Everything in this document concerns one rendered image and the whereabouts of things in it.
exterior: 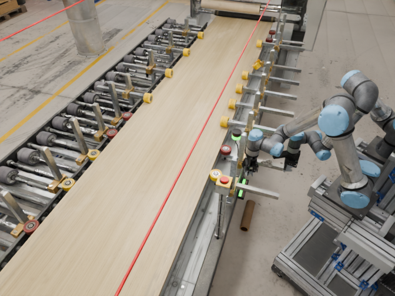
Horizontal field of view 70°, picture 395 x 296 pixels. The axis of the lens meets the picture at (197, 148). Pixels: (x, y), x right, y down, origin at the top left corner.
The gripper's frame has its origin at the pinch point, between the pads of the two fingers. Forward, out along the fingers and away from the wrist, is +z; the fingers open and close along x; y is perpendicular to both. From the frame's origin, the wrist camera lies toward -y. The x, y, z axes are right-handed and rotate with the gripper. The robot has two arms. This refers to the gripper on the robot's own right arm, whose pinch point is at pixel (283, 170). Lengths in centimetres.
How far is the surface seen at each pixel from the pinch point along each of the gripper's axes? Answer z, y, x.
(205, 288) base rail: 12, -28, -88
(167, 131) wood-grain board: -9, -88, 4
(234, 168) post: -24.1, -29.1, -30.8
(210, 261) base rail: 12, -30, -73
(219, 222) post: -6, -30, -58
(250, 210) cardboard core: 74, -18, 13
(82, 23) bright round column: 19, -347, 245
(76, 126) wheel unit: -30, -137, -32
